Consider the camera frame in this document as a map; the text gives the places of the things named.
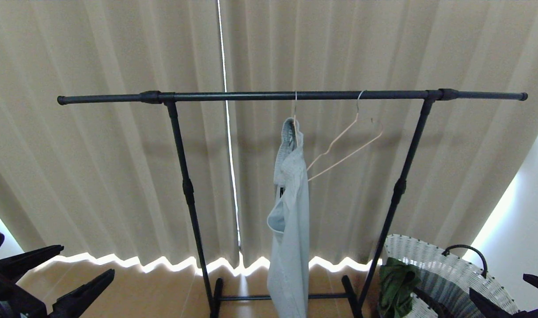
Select beige curtain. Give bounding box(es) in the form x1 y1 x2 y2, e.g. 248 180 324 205
0 0 538 276

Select green garment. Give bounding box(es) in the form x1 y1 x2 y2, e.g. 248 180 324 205
377 257 422 318

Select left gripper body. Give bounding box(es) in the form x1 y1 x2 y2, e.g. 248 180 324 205
0 264 49 318

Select white laundry basket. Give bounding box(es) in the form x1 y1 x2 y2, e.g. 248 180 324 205
381 234 520 318

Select pink clothes hanger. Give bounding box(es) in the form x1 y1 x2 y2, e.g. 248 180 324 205
292 91 300 148
306 90 384 182

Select black clothes rack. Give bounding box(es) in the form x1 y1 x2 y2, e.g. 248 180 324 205
57 88 529 318

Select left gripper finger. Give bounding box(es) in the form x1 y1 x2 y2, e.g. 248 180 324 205
0 244 64 284
49 268 115 318

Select pale grey shorts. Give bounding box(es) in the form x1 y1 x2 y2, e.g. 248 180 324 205
266 117 311 318

